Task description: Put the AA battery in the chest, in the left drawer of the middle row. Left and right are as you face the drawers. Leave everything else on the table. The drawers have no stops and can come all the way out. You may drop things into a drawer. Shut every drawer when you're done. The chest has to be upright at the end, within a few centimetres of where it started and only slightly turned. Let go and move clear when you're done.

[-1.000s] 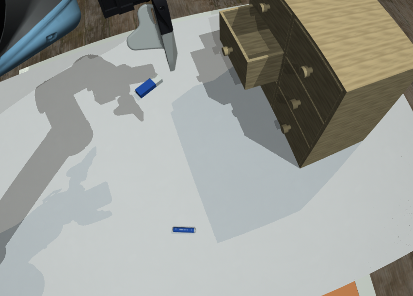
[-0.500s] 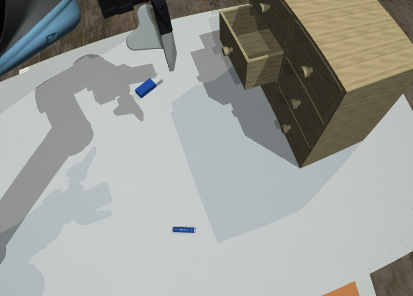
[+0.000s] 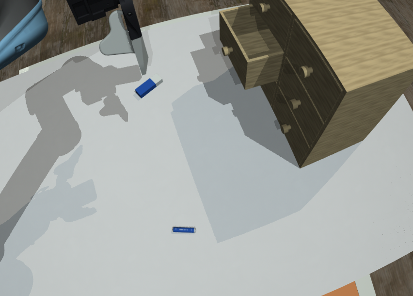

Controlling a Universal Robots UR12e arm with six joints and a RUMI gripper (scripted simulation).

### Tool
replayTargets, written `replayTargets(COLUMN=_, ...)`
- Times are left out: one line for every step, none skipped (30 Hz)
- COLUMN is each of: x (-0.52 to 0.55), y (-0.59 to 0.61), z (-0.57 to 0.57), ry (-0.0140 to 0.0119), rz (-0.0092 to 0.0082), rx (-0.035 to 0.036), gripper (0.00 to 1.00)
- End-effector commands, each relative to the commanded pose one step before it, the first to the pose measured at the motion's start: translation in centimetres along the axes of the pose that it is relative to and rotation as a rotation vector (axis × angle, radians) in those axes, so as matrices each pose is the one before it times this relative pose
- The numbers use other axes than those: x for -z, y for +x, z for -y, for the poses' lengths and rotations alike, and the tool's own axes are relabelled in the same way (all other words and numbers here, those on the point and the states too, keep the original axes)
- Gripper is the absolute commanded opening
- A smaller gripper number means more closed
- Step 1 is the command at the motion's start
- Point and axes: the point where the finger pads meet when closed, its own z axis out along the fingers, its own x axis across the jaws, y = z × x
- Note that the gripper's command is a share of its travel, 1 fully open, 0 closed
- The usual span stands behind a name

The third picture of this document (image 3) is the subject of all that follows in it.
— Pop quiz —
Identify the blue battery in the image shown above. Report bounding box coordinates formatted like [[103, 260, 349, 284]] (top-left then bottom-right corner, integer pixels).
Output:
[[173, 227, 196, 233]]

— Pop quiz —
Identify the brown wooden chest of drawers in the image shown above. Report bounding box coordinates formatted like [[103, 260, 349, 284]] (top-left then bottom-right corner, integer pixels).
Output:
[[249, 0, 413, 168]]

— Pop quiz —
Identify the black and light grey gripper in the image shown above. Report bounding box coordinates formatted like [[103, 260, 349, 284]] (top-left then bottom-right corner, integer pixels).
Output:
[[66, 0, 148, 75]]

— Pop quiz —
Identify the dark wooden drawer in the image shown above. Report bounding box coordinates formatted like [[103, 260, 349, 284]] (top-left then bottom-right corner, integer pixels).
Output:
[[280, 57, 324, 145], [219, 4, 284, 90], [273, 87, 310, 164], [252, 0, 292, 49], [287, 19, 343, 121], [262, 81, 277, 105]]

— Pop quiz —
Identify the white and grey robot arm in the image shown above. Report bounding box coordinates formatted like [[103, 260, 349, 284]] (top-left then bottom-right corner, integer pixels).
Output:
[[0, 0, 48, 70]]

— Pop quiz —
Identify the blue and white eraser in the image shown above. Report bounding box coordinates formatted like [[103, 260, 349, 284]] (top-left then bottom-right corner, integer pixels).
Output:
[[135, 73, 163, 98]]

